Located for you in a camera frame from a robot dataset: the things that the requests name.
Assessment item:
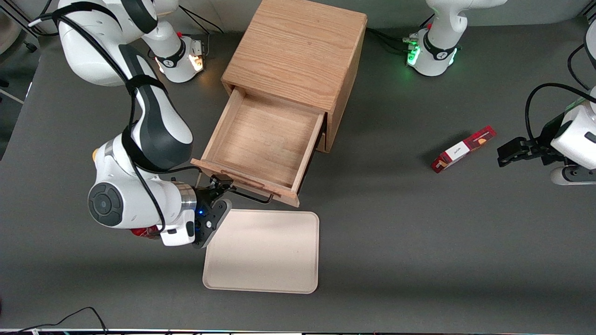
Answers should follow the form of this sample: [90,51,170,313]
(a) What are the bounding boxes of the wooden drawer with black handle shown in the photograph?
[191,87,326,208]

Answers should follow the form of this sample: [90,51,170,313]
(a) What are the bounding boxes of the wooden drawer cabinet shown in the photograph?
[221,0,368,154]

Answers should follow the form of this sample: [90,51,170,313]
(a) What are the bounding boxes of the red bottle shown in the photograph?
[130,227,162,241]

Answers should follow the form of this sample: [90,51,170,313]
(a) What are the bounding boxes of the red tartan shortbread cookie box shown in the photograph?
[431,126,497,174]

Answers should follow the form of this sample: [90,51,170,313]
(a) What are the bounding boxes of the beige plastic tray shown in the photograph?
[203,209,320,295]

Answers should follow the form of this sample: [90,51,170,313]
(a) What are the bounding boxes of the black caster stand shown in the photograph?
[0,0,42,53]

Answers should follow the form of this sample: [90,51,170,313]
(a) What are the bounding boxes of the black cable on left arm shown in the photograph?
[525,44,596,140]

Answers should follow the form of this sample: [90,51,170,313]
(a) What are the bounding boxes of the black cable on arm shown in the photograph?
[525,44,596,140]
[28,0,205,233]

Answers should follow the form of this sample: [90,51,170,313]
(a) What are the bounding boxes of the thin black cable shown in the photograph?
[19,307,108,334]

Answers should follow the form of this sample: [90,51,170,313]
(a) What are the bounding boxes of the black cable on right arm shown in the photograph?
[28,0,205,233]

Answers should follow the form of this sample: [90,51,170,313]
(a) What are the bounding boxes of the black cables at arm base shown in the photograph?
[179,5,225,54]
[366,14,436,55]

